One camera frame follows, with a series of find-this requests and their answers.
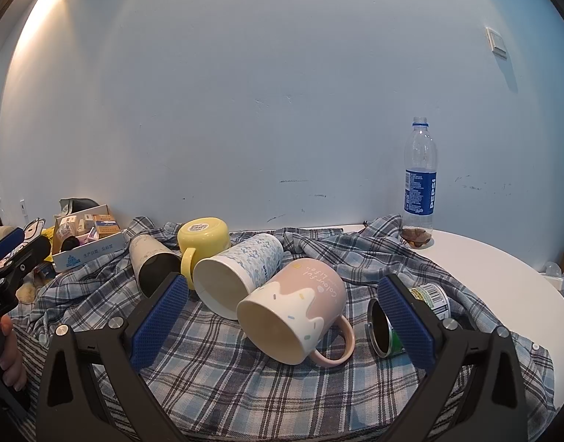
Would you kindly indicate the clear plastic water bottle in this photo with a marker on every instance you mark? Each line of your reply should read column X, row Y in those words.
column 421, row 161

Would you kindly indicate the left hand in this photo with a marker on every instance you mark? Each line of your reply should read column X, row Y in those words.
column 11, row 359

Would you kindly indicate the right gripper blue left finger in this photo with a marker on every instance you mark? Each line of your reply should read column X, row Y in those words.
column 71, row 406

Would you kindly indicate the yellow plastic mug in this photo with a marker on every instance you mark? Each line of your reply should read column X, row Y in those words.
column 199, row 239

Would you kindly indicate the small brown dish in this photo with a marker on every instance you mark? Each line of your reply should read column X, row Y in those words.
column 415, row 236

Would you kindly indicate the pink and white mug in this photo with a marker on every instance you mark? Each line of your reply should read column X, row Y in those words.
column 289, row 315

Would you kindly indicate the blue patterned white cup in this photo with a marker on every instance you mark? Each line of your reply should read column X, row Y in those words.
column 222, row 281

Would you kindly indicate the blue plaid shirt cloth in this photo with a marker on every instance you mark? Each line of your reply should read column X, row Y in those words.
column 216, row 385

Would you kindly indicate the green printed tin can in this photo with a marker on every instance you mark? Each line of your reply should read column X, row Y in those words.
column 384, row 340

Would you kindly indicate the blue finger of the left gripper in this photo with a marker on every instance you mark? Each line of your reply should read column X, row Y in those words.
column 10, row 241
column 25, row 260

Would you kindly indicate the white wall switch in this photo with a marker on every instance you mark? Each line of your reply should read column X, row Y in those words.
column 496, row 43

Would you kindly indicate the beige steel tumbler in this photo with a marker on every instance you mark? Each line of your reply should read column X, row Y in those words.
column 152, row 262

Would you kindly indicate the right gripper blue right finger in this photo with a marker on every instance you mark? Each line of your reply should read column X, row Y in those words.
column 493, row 406

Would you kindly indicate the white cardboard box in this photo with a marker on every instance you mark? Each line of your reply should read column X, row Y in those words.
column 81, row 237

